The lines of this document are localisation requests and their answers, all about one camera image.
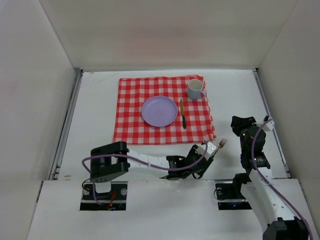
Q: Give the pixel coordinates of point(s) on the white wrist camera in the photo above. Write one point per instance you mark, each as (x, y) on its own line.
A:
(208, 149)
(267, 124)

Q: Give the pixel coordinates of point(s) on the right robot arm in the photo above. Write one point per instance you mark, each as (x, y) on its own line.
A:
(278, 217)

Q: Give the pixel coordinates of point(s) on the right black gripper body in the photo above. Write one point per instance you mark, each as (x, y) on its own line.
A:
(242, 121)

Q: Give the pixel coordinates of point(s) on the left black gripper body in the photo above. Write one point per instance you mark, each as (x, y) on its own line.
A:
(208, 159)

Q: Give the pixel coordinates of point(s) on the red white checkered cloth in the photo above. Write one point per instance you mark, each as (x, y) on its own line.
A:
(134, 92)

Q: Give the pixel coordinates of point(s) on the gold knife dark handle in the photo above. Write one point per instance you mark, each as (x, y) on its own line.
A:
(182, 111)

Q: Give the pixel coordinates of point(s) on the white mug blue handle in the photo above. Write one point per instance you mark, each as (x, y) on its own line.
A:
(195, 89)

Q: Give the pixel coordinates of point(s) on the lilac plastic plate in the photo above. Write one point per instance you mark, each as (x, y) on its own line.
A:
(159, 111)

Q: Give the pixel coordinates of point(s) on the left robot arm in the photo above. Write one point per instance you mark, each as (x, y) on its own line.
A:
(110, 162)

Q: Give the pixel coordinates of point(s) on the gold fork dark handle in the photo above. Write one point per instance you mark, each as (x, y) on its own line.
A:
(220, 145)

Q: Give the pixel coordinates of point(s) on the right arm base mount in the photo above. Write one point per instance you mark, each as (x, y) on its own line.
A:
(228, 194)

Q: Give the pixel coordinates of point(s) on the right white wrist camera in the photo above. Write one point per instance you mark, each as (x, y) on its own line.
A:
(267, 124)

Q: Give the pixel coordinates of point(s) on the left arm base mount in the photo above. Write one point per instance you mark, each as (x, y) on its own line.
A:
(113, 200)

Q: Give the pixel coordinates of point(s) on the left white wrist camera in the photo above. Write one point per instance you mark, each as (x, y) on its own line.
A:
(208, 149)

